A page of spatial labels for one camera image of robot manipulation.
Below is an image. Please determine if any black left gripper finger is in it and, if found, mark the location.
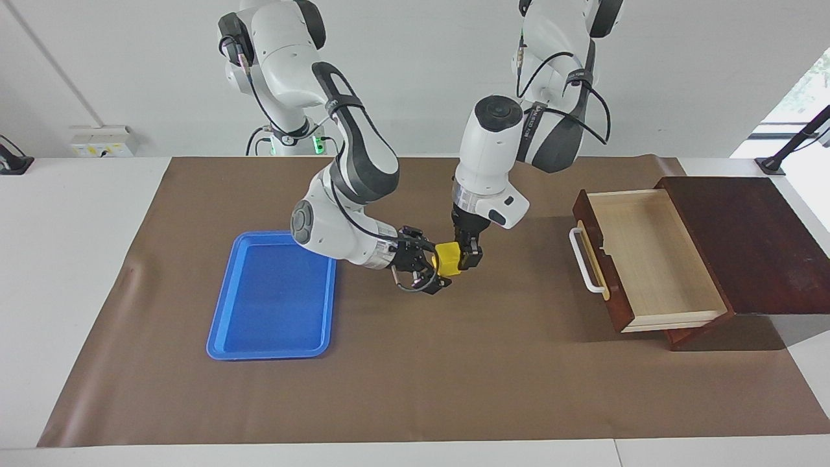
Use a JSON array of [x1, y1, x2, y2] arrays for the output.
[[460, 237, 484, 270]]

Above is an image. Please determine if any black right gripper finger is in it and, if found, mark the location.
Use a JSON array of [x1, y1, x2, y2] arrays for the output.
[[415, 269, 453, 296], [402, 225, 442, 273]]

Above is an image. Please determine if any yellow cube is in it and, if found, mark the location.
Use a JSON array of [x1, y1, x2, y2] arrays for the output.
[[434, 241, 463, 278]]

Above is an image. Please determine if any wooden drawer with white handle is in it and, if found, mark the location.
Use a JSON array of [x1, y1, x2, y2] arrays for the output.
[[569, 188, 730, 333]]

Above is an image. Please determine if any brown table mat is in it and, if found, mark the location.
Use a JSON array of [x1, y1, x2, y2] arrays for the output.
[[37, 156, 830, 448]]

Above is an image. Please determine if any blue plastic tray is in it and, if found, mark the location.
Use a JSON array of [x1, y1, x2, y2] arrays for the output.
[[206, 230, 338, 361]]

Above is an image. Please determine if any dark wooden cabinet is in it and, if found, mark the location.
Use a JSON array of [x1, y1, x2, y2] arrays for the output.
[[655, 176, 830, 352]]

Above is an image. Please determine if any bright window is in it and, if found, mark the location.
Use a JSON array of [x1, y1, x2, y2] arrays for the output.
[[752, 45, 830, 140]]

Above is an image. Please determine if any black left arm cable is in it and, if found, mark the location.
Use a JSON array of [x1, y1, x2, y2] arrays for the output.
[[516, 36, 611, 145]]

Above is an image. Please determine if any white wall outlet box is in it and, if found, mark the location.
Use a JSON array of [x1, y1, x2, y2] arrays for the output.
[[70, 126, 137, 158]]

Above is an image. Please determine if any black clamp mount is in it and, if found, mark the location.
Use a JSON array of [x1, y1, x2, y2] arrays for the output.
[[0, 134, 34, 176]]

